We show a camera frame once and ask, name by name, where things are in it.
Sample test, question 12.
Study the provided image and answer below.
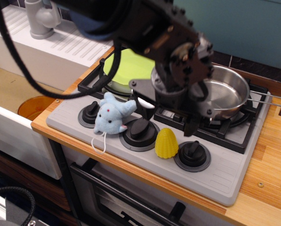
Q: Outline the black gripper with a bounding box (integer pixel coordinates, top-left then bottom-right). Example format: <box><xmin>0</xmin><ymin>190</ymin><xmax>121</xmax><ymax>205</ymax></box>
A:
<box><xmin>116</xmin><ymin>4</ymin><xmax>212</xmax><ymax>137</ymax></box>

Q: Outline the black stove knob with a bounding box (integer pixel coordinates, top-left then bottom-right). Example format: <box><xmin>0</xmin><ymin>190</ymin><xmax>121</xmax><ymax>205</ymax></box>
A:
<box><xmin>174</xmin><ymin>140</ymin><xmax>211</xmax><ymax>173</ymax></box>
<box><xmin>119</xmin><ymin>118</ymin><xmax>160</xmax><ymax>152</ymax></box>
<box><xmin>78</xmin><ymin>101</ymin><xmax>99</xmax><ymax>129</ymax></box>

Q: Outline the grey toy stove top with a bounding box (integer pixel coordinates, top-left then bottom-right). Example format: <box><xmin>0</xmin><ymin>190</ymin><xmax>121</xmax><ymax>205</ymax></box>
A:
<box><xmin>46</xmin><ymin>97</ymin><xmax>269</xmax><ymax>206</ymax></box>

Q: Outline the light blue plush elephant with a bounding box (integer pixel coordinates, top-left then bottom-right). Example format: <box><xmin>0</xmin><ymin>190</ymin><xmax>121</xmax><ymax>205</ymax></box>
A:
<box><xmin>93</xmin><ymin>92</ymin><xmax>137</xmax><ymax>139</ymax></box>

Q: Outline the yellow toy corn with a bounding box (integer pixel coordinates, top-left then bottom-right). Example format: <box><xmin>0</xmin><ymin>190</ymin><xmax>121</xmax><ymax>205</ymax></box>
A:
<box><xmin>155</xmin><ymin>128</ymin><xmax>179</xmax><ymax>159</ymax></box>

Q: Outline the toy oven door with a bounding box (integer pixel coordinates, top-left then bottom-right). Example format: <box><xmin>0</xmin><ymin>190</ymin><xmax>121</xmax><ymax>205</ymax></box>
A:
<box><xmin>69</xmin><ymin>159</ymin><xmax>230</xmax><ymax>226</ymax></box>

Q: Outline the right black burner grate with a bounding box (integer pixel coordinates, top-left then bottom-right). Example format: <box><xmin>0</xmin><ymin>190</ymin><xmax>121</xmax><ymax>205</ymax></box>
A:
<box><xmin>154</xmin><ymin>70</ymin><xmax>269</xmax><ymax>154</ymax></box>

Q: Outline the black braided cable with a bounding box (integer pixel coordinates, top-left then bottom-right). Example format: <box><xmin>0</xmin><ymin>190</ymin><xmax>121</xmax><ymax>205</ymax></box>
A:
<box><xmin>0</xmin><ymin>0</ymin><xmax>124</xmax><ymax>226</ymax></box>

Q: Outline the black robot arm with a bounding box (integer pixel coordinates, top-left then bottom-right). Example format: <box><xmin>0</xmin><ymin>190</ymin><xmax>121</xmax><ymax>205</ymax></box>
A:
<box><xmin>58</xmin><ymin>0</ymin><xmax>213</xmax><ymax>137</ymax></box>

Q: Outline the grey toy faucet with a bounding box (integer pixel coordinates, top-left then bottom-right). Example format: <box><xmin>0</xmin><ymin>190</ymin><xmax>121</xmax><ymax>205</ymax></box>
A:
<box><xmin>25</xmin><ymin>0</ymin><xmax>61</xmax><ymax>40</ymax></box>

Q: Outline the green plastic plate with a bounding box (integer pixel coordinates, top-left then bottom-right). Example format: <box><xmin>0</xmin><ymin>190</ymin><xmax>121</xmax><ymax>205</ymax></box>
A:
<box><xmin>111</xmin><ymin>48</ymin><xmax>155</xmax><ymax>86</ymax></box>

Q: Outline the white toy sink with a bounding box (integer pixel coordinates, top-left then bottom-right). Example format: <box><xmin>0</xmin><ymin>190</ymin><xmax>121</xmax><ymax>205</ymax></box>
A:
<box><xmin>0</xmin><ymin>4</ymin><xmax>122</xmax><ymax>181</ymax></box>

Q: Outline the stainless steel pot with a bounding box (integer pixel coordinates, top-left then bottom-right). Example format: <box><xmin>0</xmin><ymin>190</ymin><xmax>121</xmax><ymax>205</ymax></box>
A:
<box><xmin>189</xmin><ymin>66</ymin><xmax>273</xmax><ymax>121</ymax></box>

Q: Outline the middle black stove knob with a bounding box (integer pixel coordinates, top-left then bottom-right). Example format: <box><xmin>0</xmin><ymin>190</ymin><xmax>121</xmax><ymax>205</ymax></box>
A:
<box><xmin>119</xmin><ymin>118</ymin><xmax>160</xmax><ymax>152</ymax></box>

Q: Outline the left black burner grate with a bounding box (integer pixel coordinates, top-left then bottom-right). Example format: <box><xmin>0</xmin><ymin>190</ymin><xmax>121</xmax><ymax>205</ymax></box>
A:
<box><xmin>78</xmin><ymin>48</ymin><xmax>134</xmax><ymax>107</ymax></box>

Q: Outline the right black stove knob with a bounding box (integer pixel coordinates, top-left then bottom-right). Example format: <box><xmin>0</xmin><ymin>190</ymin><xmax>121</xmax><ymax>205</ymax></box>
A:
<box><xmin>174</xmin><ymin>140</ymin><xmax>211</xmax><ymax>173</ymax></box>

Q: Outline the left black stove knob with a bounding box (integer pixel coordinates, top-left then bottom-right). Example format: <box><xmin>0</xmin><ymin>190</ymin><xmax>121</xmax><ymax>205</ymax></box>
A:
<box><xmin>78</xmin><ymin>101</ymin><xmax>99</xmax><ymax>129</ymax></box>

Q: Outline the black burner grate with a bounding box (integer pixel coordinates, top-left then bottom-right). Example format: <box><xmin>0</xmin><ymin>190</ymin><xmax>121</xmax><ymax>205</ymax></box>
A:
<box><xmin>78</xmin><ymin>48</ymin><xmax>134</xmax><ymax>107</ymax></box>
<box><xmin>154</xmin><ymin>70</ymin><xmax>269</xmax><ymax>154</ymax></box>

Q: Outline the orange plastic bowl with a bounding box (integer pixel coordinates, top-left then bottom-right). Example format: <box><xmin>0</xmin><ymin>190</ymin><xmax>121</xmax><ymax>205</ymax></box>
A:
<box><xmin>17</xmin><ymin>96</ymin><xmax>55</xmax><ymax>121</ymax></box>

